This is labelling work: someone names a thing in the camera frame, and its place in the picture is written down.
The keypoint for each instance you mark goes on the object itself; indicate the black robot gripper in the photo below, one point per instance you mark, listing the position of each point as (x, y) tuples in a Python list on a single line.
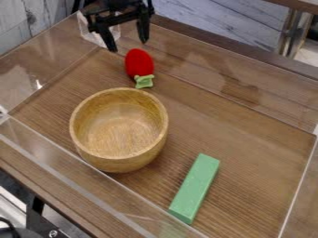
[(115, 12)]

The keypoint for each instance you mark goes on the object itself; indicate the red plush strawberry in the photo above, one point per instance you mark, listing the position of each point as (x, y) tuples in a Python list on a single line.
[(139, 67)]

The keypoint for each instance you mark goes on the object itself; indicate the round wooden bowl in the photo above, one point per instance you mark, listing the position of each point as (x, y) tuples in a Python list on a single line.
[(119, 129)]

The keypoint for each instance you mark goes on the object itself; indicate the metal table leg background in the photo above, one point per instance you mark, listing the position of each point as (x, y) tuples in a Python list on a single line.
[(294, 33)]

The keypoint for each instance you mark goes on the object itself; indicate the green rectangular block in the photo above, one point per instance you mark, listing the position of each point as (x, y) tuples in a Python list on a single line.
[(188, 198)]

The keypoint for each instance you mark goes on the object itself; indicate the clear acrylic corner bracket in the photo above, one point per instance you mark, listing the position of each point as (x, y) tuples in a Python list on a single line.
[(93, 37)]

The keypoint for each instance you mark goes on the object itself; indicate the clear acrylic tray wall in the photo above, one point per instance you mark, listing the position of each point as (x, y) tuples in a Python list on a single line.
[(105, 209)]

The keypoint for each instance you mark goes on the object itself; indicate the black table frame leg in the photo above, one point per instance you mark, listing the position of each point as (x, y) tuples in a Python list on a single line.
[(37, 223)]

